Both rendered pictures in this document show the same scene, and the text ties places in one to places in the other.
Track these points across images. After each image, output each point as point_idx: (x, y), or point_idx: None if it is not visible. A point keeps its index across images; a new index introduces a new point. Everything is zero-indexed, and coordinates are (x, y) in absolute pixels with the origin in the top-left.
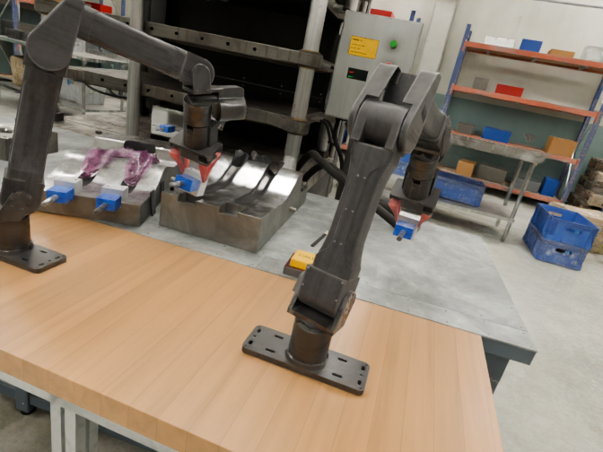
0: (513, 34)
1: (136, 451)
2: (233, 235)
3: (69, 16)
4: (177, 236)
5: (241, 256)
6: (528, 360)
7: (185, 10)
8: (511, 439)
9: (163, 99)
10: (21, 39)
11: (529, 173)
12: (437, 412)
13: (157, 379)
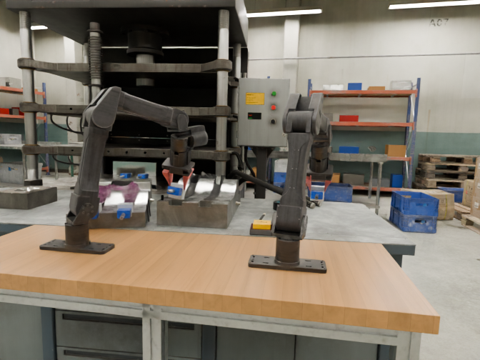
0: (341, 81)
1: None
2: (210, 219)
3: (113, 96)
4: (172, 228)
5: (218, 231)
6: (413, 251)
7: None
8: (425, 351)
9: (121, 155)
10: None
11: (380, 170)
12: (370, 273)
13: (210, 282)
